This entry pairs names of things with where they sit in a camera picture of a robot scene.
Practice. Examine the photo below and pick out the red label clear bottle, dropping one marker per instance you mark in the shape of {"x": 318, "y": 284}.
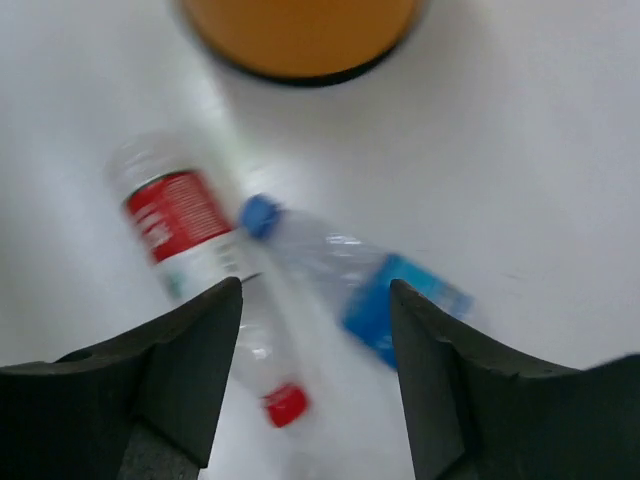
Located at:
{"x": 193, "y": 246}

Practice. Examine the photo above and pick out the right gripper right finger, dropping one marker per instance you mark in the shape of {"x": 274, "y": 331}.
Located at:
{"x": 478, "y": 409}

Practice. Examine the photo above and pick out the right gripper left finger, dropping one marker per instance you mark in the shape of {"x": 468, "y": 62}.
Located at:
{"x": 142, "y": 405}

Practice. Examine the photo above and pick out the blue label clear bottle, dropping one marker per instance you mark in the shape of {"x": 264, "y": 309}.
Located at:
{"x": 351, "y": 276}

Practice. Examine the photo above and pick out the orange cylindrical bin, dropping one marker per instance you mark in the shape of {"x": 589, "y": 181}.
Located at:
{"x": 306, "y": 43}

